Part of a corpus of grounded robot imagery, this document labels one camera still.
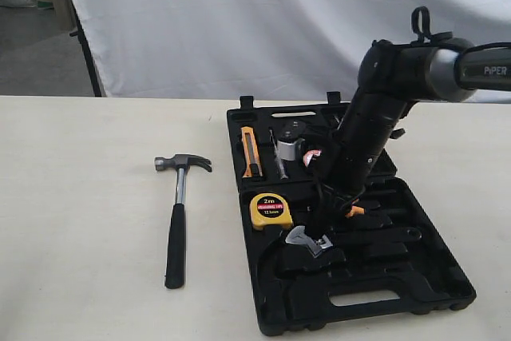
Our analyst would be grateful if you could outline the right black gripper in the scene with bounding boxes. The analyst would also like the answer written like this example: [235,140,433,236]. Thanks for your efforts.
[307,129,383,240]

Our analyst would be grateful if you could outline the orange handled pliers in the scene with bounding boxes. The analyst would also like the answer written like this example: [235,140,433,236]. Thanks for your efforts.
[345,199,381,219]

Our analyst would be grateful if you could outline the black electrical tape roll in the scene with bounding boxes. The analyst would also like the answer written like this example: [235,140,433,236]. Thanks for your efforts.
[302,149,323,168]

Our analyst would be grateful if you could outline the adjustable wrench black handle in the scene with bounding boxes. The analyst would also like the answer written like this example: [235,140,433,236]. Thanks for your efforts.
[284,225,423,259]

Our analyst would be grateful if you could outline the black plastic tool case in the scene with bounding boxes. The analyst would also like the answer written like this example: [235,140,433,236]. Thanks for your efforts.
[227,92,476,336]

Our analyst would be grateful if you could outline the claw hammer black handle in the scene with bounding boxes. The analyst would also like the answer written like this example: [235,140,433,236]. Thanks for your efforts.
[154,153,212,289]

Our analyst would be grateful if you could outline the right black Piper robot arm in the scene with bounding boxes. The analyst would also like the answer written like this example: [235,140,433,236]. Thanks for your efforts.
[304,38,510,240]

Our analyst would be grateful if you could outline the yellow tape measure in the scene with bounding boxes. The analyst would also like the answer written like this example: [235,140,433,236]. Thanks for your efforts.
[249,192,294,231]

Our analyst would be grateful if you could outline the clear tester screwdriver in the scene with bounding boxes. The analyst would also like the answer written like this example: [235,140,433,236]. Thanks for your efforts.
[269,128,288,180]

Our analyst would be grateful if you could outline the orange utility knife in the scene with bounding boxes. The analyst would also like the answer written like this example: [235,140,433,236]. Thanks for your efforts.
[241,126,263,178]

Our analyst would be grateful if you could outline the white backdrop cloth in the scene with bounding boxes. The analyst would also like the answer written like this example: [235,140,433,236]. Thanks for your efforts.
[73,0,510,100]

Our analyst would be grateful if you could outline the black backdrop stand pole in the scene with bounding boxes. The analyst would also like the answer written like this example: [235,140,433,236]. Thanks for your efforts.
[67,0,104,97]

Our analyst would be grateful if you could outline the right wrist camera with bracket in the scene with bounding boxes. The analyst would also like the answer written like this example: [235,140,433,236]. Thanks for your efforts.
[277,120,307,161]

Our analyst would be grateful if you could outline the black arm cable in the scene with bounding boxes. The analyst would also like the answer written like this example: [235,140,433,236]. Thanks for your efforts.
[410,6,511,62]

